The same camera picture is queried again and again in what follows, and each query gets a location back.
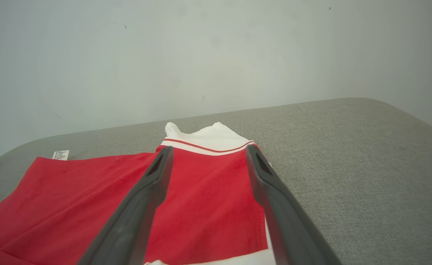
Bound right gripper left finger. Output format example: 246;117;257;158
77;146;175;265

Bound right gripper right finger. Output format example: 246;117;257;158
245;144;344;265

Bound red BULLS basketball jersey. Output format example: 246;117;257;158
0;122;276;265

